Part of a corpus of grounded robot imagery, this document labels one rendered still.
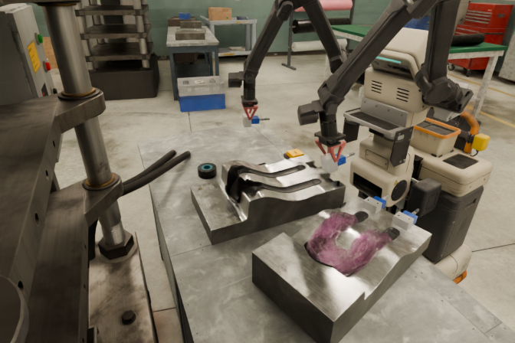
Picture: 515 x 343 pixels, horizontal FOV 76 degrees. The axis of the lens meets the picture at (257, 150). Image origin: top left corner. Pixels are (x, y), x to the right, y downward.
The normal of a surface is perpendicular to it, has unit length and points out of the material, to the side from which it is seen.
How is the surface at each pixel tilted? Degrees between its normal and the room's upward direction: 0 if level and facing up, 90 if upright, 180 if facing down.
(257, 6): 90
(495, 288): 0
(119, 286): 0
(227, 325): 0
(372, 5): 90
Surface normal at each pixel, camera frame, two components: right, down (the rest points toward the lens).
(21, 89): 0.41, 0.42
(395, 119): -0.84, 0.24
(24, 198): 0.01, -0.89
